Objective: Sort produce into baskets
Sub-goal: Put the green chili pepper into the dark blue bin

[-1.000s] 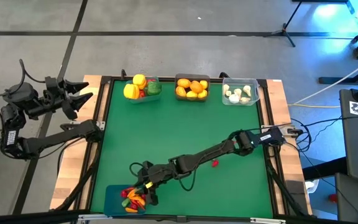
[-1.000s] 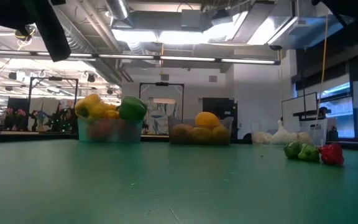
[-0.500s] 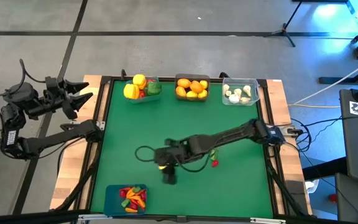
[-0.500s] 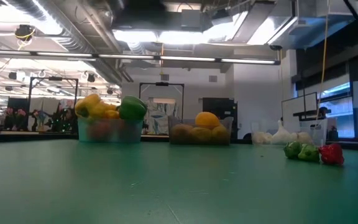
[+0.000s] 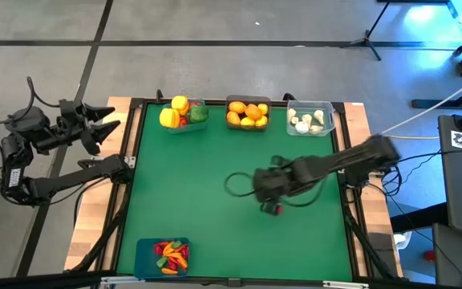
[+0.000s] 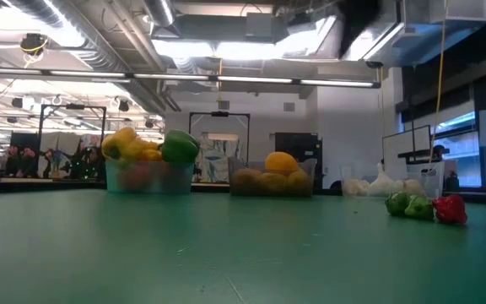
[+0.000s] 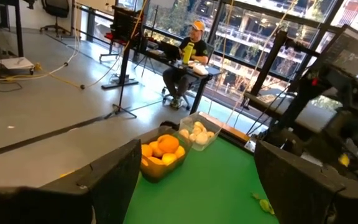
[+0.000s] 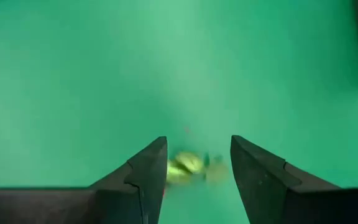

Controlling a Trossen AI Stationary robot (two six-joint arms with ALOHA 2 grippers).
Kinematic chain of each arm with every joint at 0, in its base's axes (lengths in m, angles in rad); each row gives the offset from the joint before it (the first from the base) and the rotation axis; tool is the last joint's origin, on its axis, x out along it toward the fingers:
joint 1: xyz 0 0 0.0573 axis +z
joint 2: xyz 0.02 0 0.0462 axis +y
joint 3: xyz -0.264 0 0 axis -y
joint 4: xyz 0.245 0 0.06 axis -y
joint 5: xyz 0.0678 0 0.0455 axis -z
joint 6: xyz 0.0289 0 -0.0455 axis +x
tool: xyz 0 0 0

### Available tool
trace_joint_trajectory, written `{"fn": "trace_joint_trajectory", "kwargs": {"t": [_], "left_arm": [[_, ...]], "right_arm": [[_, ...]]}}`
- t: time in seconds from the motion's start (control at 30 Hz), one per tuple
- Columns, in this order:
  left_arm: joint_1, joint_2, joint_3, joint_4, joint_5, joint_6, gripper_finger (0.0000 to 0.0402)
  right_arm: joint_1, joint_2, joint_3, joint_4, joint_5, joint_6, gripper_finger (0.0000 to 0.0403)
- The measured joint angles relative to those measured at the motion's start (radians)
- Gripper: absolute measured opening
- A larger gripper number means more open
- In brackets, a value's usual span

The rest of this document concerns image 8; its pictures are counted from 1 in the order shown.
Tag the green table mat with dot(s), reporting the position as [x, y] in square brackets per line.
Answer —
[104, 77]

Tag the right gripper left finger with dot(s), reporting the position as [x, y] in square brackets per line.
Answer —
[129, 193]

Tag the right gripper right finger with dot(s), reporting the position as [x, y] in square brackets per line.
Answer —
[278, 193]

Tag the small green pepper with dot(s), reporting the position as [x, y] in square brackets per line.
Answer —
[188, 166]

